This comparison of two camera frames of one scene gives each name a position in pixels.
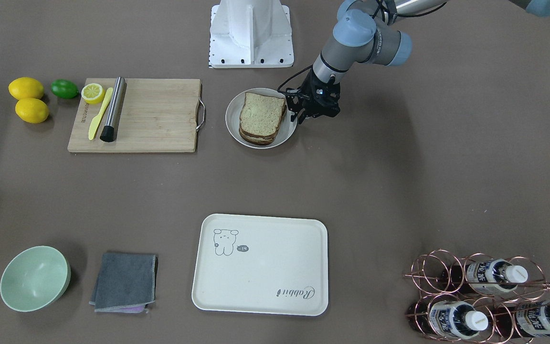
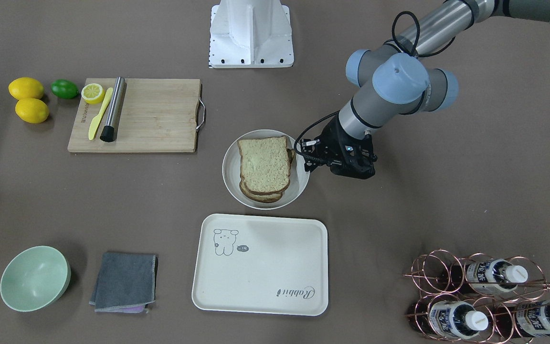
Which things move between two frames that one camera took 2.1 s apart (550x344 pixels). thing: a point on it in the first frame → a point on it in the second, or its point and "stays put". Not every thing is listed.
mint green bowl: x=35 y=278 stays put
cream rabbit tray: x=260 y=264 stays put
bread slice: x=260 y=114 → x=264 y=164
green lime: x=64 y=89 stays put
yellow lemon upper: x=23 y=87 stays put
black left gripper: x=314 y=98 → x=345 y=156
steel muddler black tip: x=109 y=133 stays put
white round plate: x=234 y=113 → x=232 y=170
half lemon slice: x=93 y=93 stays put
